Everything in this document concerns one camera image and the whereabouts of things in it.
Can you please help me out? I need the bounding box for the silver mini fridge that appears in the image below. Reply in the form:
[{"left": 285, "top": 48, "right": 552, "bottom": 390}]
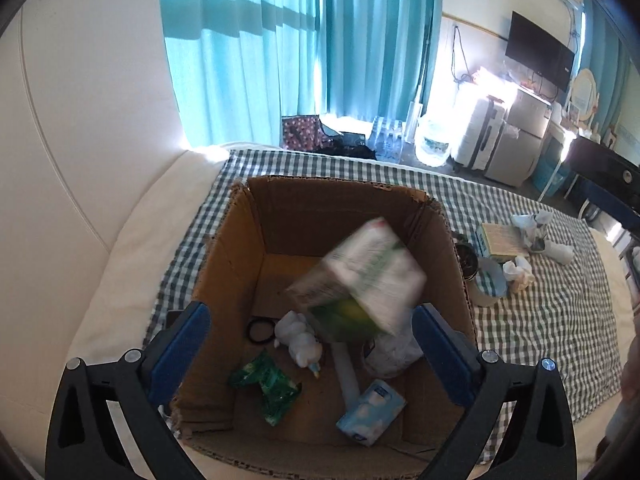
[{"left": 484, "top": 87, "right": 551, "bottom": 186}]

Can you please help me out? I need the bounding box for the brown cardboard box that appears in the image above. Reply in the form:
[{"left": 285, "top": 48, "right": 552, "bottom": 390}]
[{"left": 170, "top": 175, "right": 478, "bottom": 478}]

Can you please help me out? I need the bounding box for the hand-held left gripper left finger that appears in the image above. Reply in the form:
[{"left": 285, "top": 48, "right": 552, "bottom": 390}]
[{"left": 45, "top": 302, "right": 213, "bottom": 480}]

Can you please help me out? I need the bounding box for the crumpled beige tissue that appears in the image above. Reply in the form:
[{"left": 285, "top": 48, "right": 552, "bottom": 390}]
[{"left": 502, "top": 256, "right": 532, "bottom": 293}]

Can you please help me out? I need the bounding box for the white suitcase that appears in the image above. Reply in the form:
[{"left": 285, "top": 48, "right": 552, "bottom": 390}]
[{"left": 452, "top": 92, "right": 506, "bottom": 171}]

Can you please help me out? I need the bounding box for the crushed clear plastic bottle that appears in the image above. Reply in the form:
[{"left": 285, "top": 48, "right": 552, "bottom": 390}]
[{"left": 362, "top": 332, "right": 425, "bottom": 378}]

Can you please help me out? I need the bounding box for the white tissue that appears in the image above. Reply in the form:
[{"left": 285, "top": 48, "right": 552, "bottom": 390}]
[{"left": 274, "top": 310, "right": 323, "bottom": 378}]

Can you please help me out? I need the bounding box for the white tape roll ring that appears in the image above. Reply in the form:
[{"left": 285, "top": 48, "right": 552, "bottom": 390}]
[{"left": 467, "top": 260, "right": 508, "bottom": 307}]

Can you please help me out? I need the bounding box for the green snack packet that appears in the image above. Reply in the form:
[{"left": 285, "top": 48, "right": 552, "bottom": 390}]
[{"left": 229, "top": 351, "right": 302, "bottom": 426}]

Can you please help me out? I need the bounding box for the crumpled white plastic bag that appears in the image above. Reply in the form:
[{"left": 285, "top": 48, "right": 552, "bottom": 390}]
[{"left": 510, "top": 212, "right": 538, "bottom": 251}]

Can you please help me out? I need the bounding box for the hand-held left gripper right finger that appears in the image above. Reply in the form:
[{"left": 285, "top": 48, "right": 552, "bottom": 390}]
[{"left": 412, "top": 304, "right": 576, "bottom": 480}]

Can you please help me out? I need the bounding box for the black rubber ring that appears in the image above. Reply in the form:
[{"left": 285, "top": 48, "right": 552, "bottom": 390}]
[{"left": 247, "top": 317, "right": 276, "bottom": 347}]

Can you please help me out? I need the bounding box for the yellowish flat box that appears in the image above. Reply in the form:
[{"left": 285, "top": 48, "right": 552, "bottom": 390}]
[{"left": 475, "top": 222, "right": 528, "bottom": 261}]

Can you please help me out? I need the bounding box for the patterned dark bag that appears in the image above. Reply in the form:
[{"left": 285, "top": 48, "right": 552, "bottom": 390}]
[{"left": 281, "top": 115, "right": 341, "bottom": 151}]

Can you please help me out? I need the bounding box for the green white medicine box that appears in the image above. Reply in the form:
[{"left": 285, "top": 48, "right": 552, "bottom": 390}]
[{"left": 287, "top": 217, "right": 428, "bottom": 343}]

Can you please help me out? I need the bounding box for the white foam tube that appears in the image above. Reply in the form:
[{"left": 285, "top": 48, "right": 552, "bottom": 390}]
[{"left": 332, "top": 342, "right": 361, "bottom": 408}]

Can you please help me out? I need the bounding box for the black flat television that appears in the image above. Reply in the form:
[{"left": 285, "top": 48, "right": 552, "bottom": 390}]
[{"left": 505, "top": 11, "right": 575, "bottom": 93}]

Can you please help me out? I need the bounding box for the pack of water bottles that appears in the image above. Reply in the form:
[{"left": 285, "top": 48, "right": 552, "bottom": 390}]
[{"left": 369, "top": 116, "right": 408, "bottom": 163}]

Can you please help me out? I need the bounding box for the white desktop table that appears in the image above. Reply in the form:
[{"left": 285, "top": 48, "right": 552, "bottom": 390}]
[{"left": 65, "top": 145, "right": 640, "bottom": 480}]

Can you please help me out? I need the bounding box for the blue tissue pack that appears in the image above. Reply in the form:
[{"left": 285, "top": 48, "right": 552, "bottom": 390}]
[{"left": 336, "top": 380, "right": 407, "bottom": 446}]

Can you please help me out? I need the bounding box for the black cup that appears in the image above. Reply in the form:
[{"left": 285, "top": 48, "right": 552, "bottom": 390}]
[{"left": 454, "top": 244, "right": 481, "bottom": 281}]

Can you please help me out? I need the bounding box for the large water jug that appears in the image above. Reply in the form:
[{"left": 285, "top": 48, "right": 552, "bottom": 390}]
[{"left": 415, "top": 117, "right": 456, "bottom": 167}]

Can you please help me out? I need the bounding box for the teal window curtain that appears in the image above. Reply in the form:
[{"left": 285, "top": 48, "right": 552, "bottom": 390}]
[{"left": 159, "top": 0, "right": 443, "bottom": 148}]

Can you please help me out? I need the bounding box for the oval white mirror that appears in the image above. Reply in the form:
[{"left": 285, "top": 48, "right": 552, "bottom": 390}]
[{"left": 570, "top": 69, "right": 599, "bottom": 123}]

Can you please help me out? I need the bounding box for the dark dresser cabinet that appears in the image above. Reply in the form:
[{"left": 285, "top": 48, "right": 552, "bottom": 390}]
[{"left": 530, "top": 125, "right": 640, "bottom": 221}]

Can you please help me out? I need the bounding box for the narrow teal curtain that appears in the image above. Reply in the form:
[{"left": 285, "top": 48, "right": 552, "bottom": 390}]
[{"left": 580, "top": 0, "right": 631, "bottom": 126}]

